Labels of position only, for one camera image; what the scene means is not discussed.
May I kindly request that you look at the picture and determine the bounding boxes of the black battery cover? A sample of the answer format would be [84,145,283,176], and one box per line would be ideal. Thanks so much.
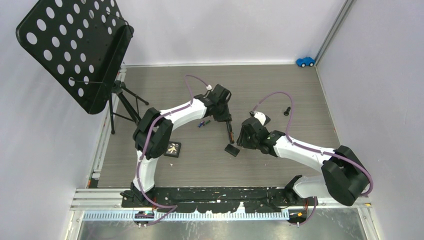
[224,144,240,157]

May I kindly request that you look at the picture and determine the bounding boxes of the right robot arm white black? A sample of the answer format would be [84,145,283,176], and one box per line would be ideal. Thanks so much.
[237,112,371,206]

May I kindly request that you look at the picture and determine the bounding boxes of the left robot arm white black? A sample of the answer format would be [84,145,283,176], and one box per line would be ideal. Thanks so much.
[130,84,232,207]

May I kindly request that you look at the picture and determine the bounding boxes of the small black knob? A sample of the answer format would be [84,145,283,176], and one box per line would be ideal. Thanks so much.
[283,106,291,116]

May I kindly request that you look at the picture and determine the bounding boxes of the small black square tray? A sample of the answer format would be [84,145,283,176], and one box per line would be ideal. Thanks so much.
[163,141,182,158]

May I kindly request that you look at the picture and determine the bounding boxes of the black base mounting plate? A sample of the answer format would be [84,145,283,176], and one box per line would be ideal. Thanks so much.
[120,186,315,214]

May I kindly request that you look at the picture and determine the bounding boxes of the blue toy car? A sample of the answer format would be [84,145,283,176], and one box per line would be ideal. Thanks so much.
[295,56,316,68]

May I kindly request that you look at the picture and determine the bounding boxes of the black perforated music stand tray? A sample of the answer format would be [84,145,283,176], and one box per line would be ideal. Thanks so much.
[15,0,134,115]

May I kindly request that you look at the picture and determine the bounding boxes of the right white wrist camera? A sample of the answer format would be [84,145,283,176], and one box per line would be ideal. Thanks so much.
[253,111,271,126]

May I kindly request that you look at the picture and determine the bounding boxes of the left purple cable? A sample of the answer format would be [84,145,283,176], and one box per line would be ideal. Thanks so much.
[135,74,213,226]

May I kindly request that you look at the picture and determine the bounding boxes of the purple cable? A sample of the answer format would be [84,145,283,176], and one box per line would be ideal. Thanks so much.
[135,74,213,226]
[250,91,375,197]

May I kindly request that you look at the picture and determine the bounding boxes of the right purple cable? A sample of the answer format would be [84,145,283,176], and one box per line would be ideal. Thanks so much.
[250,91,375,197]

